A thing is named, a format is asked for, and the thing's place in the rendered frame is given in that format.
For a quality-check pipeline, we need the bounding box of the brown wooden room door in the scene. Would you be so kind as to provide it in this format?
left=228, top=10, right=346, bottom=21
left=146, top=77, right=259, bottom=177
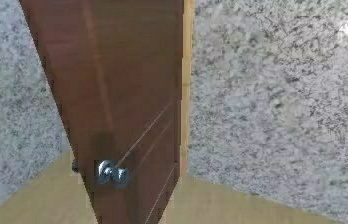
left=18, top=0, right=185, bottom=224

